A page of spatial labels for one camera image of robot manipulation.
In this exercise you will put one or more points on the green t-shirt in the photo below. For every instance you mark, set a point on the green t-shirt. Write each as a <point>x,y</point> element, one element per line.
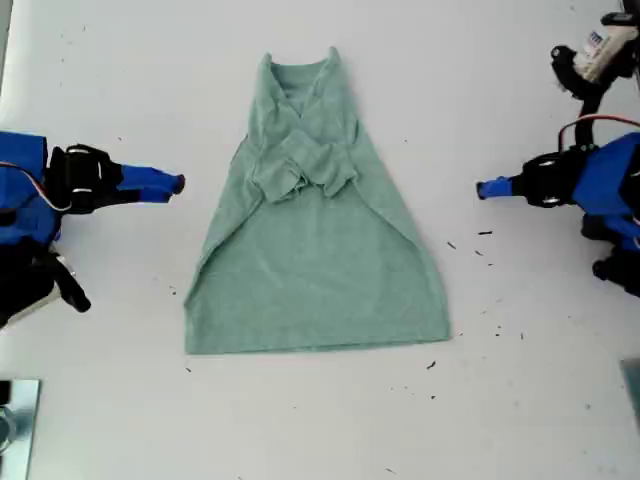
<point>310,280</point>

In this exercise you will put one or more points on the black clamp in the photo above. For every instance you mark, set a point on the black clamp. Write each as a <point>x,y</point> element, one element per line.
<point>5,392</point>

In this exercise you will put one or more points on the black camera stalk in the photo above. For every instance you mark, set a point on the black camera stalk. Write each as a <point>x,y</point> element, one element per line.
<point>587,120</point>

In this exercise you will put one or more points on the black camera box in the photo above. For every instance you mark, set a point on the black camera box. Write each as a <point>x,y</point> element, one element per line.
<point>75,295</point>
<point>595,55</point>

